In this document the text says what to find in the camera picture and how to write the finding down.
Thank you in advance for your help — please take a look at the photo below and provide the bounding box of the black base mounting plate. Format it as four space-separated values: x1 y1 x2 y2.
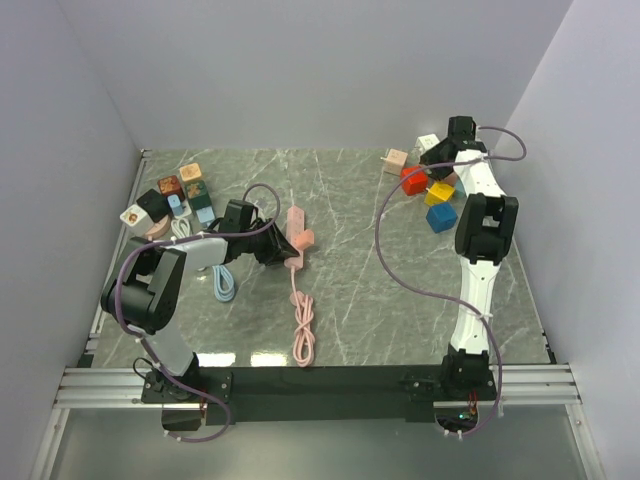
140 364 496 426

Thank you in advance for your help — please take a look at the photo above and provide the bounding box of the light pink cube plug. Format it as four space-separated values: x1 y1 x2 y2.
381 148 408 176

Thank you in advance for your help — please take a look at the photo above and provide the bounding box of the black cube plug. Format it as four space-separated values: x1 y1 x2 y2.
136 189 171 223

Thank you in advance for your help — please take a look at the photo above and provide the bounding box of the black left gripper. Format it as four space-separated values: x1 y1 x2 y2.
240 219 299 267

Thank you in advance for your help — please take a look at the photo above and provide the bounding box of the small salmon plug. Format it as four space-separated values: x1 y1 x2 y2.
294 229 315 251

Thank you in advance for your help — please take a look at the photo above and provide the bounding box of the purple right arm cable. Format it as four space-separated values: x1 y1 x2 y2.
374 124 529 438

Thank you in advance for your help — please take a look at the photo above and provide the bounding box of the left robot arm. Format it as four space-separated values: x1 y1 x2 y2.
101 200 300 402

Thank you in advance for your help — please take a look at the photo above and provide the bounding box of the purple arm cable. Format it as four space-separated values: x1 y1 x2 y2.
113 183 281 444
374 124 529 438

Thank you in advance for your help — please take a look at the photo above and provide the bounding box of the red cube plug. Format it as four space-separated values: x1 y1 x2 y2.
401 166 429 196

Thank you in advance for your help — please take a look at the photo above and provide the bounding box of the aluminium rail frame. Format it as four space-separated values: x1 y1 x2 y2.
29 147 601 480

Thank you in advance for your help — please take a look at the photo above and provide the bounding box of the beige cube plug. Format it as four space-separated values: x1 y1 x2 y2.
179 163 202 184

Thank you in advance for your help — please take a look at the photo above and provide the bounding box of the maroon patterned cube plug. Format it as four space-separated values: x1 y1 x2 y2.
157 175 185 201

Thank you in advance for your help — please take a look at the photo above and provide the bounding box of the blue cube plug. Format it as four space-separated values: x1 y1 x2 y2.
426 202 458 233

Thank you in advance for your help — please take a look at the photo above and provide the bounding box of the light blue power strip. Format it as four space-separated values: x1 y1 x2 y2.
195 206 216 227

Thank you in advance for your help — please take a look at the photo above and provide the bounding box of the white cartoon cube plug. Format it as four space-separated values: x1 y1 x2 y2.
119 204 154 237

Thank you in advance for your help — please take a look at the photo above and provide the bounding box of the white power strip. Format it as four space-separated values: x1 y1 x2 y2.
169 200 193 219

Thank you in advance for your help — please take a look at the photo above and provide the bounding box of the yellow cube plug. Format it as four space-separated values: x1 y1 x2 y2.
424 182 455 206

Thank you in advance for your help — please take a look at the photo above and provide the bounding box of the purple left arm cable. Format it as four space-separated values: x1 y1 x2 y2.
113 183 281 444

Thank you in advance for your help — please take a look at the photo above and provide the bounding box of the small blue plug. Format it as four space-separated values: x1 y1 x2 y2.
167 194 184 217

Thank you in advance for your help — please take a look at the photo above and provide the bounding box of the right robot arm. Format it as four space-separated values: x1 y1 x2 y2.
420 116 519 399

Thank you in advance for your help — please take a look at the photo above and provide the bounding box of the pink power strip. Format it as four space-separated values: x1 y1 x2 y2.
144 216 171 240
284 205 308 270

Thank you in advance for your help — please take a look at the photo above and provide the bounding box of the dark green cube plug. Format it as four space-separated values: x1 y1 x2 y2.
184 180 212 211

